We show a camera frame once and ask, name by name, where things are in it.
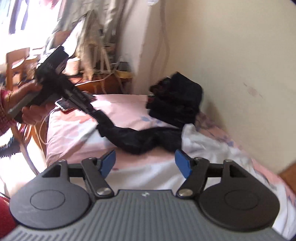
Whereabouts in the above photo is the white garment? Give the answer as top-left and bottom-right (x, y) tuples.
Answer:
(108, 123), (258, 186)

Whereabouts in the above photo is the long black garment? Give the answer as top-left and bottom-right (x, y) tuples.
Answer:
(89, 109), (182, 155)

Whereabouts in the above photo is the person's left hand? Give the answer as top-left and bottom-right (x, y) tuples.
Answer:
(1, 80), (56, 126)

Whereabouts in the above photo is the smartphone with red case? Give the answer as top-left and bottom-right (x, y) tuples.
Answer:
(55, 91), (96, 113)

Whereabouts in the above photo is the pink floral bed sheet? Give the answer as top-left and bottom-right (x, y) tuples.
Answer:
(47, 94), (295, 239)

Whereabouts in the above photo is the wooden side table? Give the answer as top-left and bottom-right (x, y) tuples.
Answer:
(69, 71), (132, 94)

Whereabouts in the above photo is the wooden chair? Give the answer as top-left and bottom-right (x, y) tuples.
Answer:
(6, 48), (30, 90)

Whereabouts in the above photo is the brown mesh cushion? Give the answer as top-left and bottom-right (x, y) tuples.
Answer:
(280, 162), (296, 193)

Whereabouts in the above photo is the white charging cable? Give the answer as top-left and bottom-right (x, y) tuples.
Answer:
(38, 107), (61, 145)

